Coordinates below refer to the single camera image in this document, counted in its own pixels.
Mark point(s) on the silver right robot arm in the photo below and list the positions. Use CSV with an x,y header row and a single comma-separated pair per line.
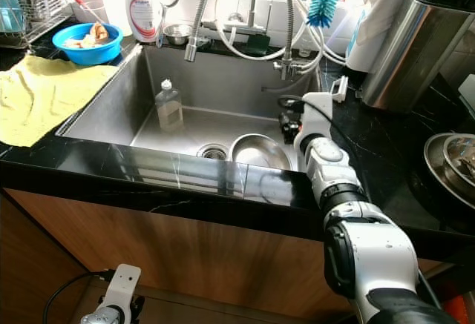
x,y
330,168

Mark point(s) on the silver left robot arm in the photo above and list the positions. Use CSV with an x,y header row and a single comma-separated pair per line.
x,y
111,316

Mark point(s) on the small white clip holder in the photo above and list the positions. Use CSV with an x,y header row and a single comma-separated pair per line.
x,y
341,90

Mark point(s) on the steel sink drain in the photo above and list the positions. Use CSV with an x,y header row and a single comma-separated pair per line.
x,y
213,152

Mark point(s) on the stainless steel sink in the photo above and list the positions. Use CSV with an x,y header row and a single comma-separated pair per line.
x,y
223,75

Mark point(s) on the dark green sponge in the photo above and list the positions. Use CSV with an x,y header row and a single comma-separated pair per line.
x,y
256,44

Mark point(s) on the steel gooseneck faucet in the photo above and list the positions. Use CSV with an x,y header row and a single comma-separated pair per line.
x,y
288,31

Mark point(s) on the white jug blue label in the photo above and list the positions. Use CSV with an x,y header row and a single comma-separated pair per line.
x,y
355,46

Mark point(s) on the clear plastic bottle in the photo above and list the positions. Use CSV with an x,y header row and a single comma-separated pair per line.
x,y
168,109

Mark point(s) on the steel pull-out faucet sprayer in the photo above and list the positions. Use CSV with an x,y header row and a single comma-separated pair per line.
x,y
197,35

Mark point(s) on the small steel bowl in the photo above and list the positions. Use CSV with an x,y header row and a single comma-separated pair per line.
x,y
177,35

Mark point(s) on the wooden sink cabinet front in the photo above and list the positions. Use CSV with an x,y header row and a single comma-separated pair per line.
x,y
193,253

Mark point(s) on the white soap bottle red cap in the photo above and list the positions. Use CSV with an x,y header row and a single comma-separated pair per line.
x,y
142,20

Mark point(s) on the teal plastic container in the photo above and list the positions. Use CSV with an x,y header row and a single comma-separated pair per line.
x,y
11,16

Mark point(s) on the yellow cloth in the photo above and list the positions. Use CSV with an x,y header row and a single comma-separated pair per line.
x,y
44,101

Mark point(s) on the blue plastic bowl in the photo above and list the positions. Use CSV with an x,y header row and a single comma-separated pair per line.
x,y
89,55

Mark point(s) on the food scraps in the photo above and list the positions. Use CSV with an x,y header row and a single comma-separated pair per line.
x,y
98,33

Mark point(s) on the wooden side cabinet panel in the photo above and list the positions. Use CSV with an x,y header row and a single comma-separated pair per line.
x,y
30,257

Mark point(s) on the orange plastic item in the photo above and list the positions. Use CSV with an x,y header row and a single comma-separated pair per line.
x,y
462,305

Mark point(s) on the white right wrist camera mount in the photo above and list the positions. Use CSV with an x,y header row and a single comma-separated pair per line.
x,y
315,116

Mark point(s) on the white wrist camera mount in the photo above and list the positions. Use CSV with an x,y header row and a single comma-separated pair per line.
x,y
125,283
315,116

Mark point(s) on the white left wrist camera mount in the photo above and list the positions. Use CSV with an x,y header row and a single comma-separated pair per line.
x,y
125,283

